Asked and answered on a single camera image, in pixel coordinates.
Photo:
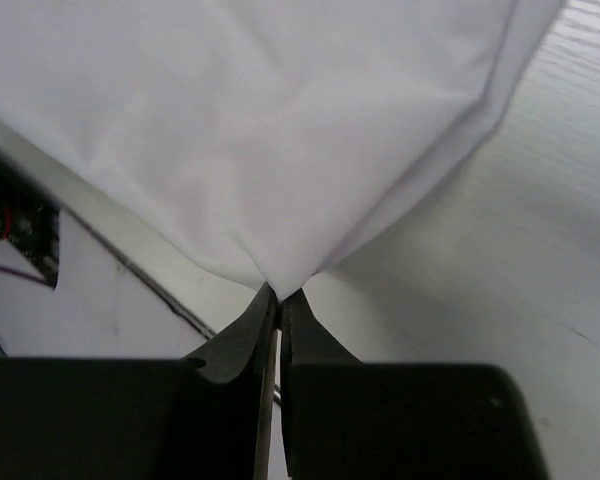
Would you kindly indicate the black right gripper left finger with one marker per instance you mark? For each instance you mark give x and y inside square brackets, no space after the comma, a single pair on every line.
[204,416]

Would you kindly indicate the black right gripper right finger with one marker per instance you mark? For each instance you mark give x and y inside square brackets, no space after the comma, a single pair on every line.
[346,419]

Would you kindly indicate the white t shirt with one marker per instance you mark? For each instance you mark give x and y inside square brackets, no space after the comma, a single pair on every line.
[266,140]

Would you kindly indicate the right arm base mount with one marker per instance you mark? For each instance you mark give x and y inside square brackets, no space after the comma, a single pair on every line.
[29,222]

